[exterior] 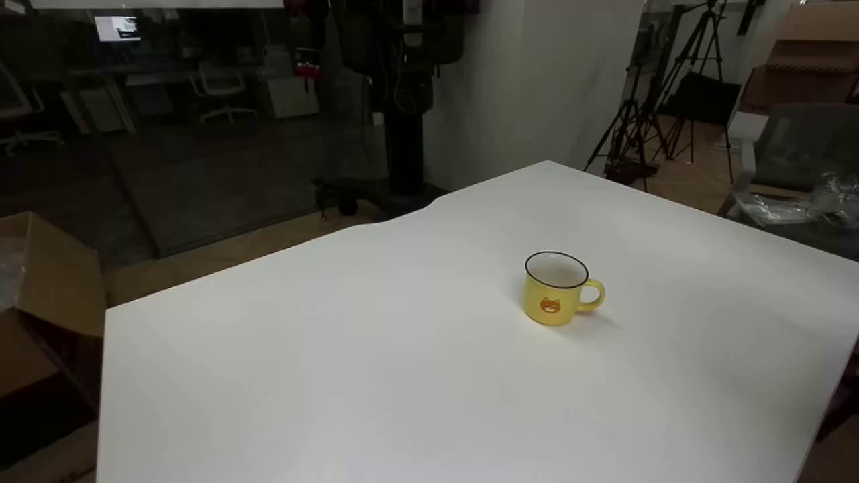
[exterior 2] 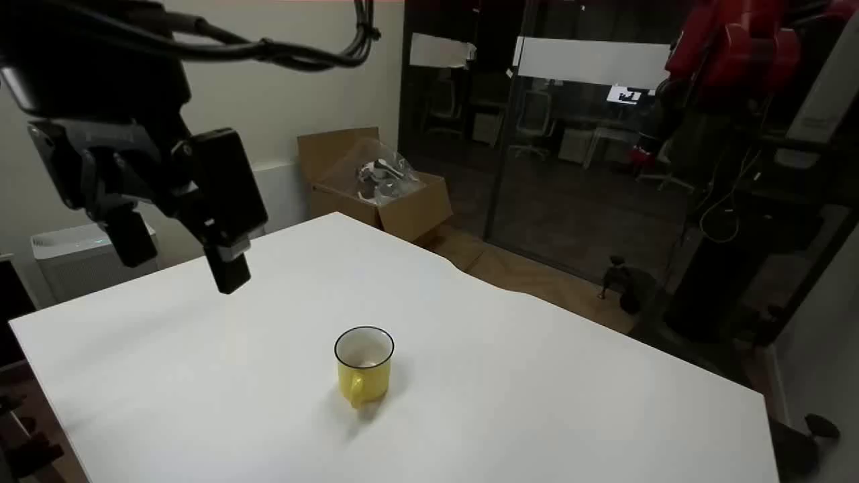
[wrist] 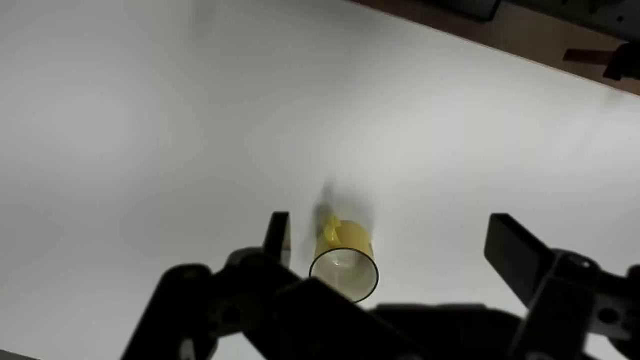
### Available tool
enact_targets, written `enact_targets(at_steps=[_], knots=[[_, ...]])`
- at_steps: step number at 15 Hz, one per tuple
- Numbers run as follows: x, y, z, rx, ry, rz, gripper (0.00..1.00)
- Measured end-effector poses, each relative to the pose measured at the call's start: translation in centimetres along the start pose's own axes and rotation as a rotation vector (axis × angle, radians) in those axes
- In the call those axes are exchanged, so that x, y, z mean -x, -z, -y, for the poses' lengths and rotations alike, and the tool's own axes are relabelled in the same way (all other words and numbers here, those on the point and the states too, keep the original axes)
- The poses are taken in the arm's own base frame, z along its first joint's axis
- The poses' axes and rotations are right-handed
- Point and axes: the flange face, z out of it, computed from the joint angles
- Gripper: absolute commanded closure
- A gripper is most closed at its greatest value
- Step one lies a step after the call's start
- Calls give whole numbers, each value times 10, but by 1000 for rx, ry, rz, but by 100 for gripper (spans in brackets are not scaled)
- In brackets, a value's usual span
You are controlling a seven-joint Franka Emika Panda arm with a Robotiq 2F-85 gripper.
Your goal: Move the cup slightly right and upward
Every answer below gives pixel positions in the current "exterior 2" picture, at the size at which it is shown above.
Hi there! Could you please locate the open cardboard box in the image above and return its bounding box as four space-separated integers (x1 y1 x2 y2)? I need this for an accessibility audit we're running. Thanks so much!
295 123 455 244

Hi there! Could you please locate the red Baxter robot torso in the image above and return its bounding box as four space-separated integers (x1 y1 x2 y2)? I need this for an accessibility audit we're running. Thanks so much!
663 0 859 102

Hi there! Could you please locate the yellow enamel cup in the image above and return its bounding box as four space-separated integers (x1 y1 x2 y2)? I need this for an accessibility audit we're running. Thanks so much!
329 323 400 410

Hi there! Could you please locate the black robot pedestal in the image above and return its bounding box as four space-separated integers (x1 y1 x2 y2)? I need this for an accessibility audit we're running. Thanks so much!
597 91 812 354

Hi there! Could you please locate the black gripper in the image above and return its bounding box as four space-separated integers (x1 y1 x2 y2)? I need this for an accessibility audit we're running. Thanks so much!
24 112 255 297

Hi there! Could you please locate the clear plastic bag in box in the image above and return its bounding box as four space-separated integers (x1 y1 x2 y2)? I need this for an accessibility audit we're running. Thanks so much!
354 151 424 209

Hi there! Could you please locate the lit computer monitor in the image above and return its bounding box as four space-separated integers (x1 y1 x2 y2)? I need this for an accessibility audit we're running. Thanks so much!
603 80 648 111

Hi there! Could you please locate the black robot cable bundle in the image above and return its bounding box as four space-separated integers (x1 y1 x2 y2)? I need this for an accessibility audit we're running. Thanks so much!
130 0 384 75

